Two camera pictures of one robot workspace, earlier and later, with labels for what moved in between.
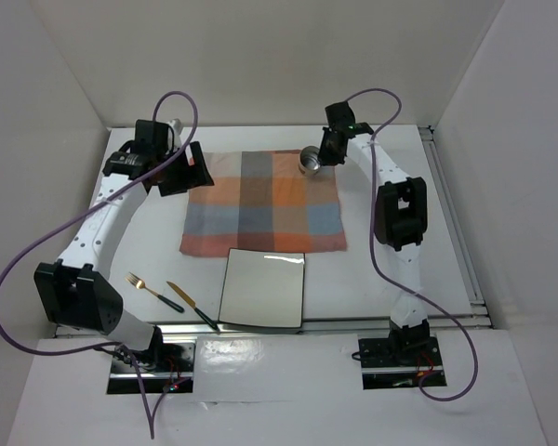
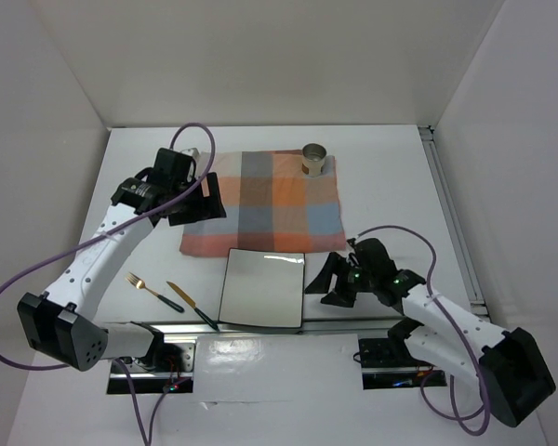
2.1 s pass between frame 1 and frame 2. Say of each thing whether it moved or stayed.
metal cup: stayed
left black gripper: moved
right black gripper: moved
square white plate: stayed
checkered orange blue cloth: stayed
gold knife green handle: stayed
